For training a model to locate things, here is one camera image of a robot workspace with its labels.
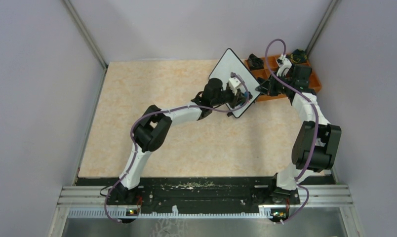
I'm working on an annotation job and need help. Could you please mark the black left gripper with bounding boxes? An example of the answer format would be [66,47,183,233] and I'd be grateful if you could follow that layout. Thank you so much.
[212,86,248,110]

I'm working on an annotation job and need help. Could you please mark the white whiteboard black frame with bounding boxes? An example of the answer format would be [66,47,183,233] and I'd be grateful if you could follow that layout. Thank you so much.
[208,48,260,119]

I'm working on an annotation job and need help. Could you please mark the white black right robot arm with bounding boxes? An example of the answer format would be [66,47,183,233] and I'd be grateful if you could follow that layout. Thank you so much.
[256,65,342,203]

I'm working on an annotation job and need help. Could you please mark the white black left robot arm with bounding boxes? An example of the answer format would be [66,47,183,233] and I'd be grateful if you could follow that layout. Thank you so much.
[109,77,254,204]

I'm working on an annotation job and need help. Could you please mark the orange compartment tray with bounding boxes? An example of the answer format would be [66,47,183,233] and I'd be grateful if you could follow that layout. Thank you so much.
[244,54,322,102]

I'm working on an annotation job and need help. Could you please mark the black crumpled cloth left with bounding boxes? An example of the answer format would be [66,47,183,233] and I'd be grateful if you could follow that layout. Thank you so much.
[246,54,264,71]

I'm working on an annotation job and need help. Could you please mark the dark cloth with yellow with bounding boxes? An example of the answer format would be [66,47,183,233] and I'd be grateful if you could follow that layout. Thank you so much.
[289,49,308,64]

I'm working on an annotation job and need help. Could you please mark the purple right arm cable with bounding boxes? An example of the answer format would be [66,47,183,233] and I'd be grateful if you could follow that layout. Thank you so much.
[265,39,319,224]

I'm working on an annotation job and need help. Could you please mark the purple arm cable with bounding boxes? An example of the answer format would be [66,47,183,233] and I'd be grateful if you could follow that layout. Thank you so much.
[104,72,251,224]
[265,39,319,224]

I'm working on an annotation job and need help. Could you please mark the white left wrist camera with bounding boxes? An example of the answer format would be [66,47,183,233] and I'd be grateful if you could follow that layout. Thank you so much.
[227,77,242,95]

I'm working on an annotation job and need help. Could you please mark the right corner aluminium post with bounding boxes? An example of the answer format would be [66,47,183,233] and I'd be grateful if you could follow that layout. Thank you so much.
[305,0,340,57]

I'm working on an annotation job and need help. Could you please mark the corner aluminium post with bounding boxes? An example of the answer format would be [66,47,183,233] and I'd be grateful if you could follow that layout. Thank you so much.
[305,0,340,57]
[60,0,108,70]

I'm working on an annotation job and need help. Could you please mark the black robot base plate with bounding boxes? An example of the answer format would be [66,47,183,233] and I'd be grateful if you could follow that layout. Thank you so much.
[75,176,335,216]

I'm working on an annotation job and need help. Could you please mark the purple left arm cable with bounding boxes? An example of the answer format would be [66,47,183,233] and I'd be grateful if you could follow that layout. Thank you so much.
[104,72,251,224]

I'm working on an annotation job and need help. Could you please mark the left corner aluminium post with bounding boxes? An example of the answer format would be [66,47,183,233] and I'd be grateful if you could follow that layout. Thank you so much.
[60,0,108,70]

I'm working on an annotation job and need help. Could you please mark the aluminium frame rail front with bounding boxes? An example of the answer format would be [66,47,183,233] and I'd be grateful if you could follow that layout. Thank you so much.
[57,185,354,207]

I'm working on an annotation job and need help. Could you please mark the white toothed cable duct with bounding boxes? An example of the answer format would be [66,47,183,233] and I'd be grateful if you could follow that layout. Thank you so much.
[68,206,285,220]

